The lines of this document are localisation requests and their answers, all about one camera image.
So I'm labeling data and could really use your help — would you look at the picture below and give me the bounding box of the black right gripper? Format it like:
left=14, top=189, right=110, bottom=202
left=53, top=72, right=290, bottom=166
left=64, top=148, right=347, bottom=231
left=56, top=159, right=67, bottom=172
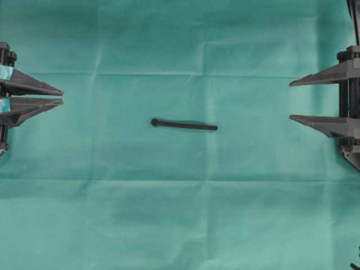
left=289, top=46, right=359, bottom=171

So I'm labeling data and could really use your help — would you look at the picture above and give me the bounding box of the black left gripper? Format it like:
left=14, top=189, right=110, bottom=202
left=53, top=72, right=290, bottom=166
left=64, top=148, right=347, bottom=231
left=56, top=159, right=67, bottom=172
left=0, top=42, right=64, bottom=156

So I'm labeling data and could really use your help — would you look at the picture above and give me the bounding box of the black Velcro strap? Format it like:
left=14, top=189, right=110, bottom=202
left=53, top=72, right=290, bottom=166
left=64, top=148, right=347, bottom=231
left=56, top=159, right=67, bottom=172
left=150, top=118, right=219, bottom=132

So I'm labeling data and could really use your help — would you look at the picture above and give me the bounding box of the green table cloth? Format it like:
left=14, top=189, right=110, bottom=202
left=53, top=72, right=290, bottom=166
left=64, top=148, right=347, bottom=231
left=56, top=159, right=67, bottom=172
left=1, top=1, right=359, bottom=269

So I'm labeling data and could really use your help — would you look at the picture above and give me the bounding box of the black object bottom right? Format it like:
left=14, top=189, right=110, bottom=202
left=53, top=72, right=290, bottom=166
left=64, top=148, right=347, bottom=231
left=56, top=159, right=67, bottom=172
left=350, top=263, right=360, bottom=270

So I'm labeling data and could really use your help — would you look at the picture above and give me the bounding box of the black cable top right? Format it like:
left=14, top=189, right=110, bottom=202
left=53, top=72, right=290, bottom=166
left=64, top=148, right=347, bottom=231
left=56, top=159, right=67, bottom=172
left=345, top=0, right=360, bottom=46

